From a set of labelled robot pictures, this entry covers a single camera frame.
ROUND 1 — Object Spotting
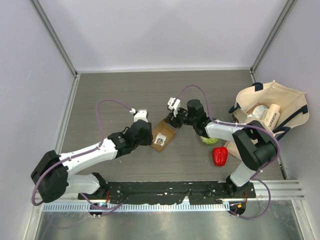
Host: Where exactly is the aluminium frame post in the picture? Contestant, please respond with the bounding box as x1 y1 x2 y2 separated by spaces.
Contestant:
29 0 80 78
250 0 297 76

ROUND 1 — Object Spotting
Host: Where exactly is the beige lotion bottle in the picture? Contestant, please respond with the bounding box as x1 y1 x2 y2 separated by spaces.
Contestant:
261 104 281 130

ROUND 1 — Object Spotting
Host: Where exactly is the green cabbage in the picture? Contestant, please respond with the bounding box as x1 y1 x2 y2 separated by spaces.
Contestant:
200 136 219 145

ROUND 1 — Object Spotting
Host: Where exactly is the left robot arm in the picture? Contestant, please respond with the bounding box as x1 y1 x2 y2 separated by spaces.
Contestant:
30 120 153 203

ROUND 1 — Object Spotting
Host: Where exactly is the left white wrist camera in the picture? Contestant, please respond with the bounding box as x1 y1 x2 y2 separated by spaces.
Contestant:
129 108 148 123

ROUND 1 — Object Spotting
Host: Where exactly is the small white wrapper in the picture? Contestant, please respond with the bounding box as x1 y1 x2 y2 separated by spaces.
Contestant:
154 132 167 146

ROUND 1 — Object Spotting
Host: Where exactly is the left aluminium frame post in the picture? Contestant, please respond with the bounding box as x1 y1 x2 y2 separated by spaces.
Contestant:
29 0 80 78

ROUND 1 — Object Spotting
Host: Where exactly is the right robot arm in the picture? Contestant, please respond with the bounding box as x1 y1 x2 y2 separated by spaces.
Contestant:
165 97 280 198

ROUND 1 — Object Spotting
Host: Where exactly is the purple cable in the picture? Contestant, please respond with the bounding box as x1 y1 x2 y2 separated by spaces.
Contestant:
31 99 133 230
176 84 282 221

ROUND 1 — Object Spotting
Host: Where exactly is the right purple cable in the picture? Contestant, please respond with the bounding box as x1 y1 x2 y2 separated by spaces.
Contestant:
176 84 282 221

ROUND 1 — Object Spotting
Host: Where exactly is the white slotted cable duct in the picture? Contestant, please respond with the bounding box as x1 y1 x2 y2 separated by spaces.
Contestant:
42 202 230 213

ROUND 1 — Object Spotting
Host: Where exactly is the right aluminium frame post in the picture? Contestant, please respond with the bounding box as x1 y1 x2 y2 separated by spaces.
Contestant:
250 0 297 76

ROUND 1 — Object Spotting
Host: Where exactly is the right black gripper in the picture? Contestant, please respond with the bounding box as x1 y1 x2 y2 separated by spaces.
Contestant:
165 106 196 129

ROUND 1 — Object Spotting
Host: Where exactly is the beige canvas tote bag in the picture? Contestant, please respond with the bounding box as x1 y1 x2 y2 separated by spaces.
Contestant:
223 79 311 161

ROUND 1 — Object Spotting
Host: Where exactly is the red bell pepper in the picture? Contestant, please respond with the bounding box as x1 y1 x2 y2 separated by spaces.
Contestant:
212 146 229 167

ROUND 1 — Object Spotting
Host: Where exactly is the brown cardboard paper box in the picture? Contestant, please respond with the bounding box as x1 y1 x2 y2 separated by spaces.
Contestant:
151 118 176 153

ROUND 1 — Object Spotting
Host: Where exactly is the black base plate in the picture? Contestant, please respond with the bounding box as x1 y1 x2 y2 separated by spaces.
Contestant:
85 181 256 205

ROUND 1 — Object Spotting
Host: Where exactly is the white round package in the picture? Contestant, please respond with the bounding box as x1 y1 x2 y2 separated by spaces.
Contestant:
250 105 269 120

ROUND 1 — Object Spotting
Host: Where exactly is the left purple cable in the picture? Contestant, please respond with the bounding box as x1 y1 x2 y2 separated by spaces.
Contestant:
31 99 133 230

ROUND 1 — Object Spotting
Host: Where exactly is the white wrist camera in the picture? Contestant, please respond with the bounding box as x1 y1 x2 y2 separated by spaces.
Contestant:
129 108 148 123
167 97 181 117

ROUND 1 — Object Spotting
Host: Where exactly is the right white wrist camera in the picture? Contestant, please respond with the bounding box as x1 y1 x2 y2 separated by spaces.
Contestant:
167 97 181 117

